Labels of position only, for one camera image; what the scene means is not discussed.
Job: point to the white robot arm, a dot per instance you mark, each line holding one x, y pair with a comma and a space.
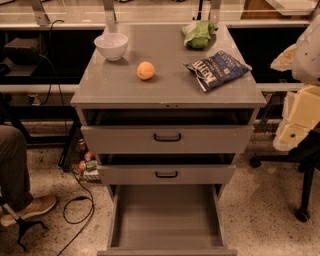
303, 57

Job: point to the green chip bag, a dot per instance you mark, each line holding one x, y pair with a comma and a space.
198, 33

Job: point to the dark box on shelf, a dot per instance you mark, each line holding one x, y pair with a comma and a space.
23, 51

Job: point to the tan shoe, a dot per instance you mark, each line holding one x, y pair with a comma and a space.
38, 206

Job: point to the middle grey drawer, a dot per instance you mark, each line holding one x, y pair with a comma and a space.
147, 169

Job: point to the orange fruit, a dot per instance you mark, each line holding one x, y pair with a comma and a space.
145, 70

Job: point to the bottom grey drawer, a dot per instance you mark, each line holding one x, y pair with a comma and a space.
166, 220

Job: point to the blue chip bag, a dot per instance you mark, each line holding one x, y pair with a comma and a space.
217, 70

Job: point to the person's leg brown trousers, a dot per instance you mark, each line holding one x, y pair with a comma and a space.
14, 175

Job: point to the top grey drawer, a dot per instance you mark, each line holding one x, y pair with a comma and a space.
167, 131

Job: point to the wire basket with items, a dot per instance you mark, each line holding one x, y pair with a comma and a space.
80, 160

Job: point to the black stool base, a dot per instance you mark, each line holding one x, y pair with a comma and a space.
24, 226

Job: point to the black office chair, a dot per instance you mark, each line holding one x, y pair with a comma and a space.
307, 155

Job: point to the grey drawer cabinet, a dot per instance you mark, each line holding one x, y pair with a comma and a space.
109, 86

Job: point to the white bowl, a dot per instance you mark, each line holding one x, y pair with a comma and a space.
112, 46

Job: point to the grey drawer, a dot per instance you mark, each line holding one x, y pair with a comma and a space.
167, 131
147, 169
166, 220

